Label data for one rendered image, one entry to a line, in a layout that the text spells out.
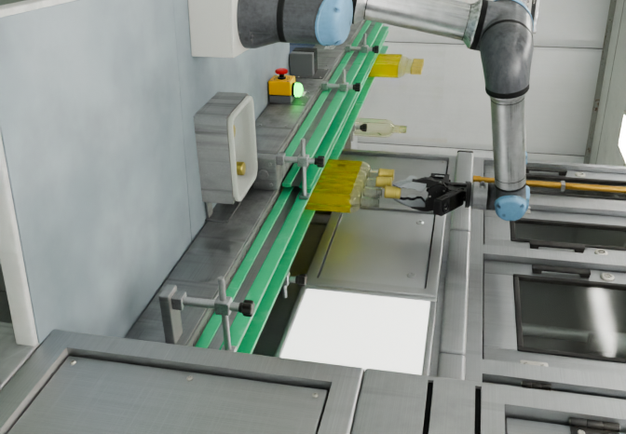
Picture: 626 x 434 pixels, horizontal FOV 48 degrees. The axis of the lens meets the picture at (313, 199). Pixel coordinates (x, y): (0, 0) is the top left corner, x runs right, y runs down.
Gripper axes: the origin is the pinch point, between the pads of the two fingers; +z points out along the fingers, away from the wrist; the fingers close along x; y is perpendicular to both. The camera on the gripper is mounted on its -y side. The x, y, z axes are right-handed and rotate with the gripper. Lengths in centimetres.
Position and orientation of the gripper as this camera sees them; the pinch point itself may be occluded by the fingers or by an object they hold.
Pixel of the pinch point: (397, 192)
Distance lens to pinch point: 199.3
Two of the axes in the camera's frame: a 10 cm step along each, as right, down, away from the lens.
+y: 2.1, -4.4, 8.7
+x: -0.2, -9.0, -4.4
